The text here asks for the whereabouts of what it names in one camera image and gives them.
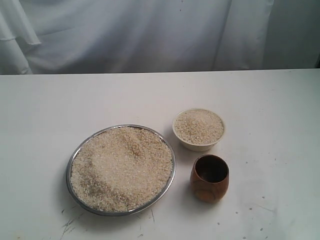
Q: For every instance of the brown wooden cup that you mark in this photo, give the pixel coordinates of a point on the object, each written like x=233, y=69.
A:
x=209, y=178

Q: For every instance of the white bowl of rice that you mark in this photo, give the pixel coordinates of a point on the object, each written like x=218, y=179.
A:
x=198, y=129

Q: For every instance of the steel plate of rice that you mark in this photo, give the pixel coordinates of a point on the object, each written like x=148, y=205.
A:
x=120, y=170

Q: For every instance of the white backdrop curtain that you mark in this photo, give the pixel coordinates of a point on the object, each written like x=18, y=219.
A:
x=144, y=36

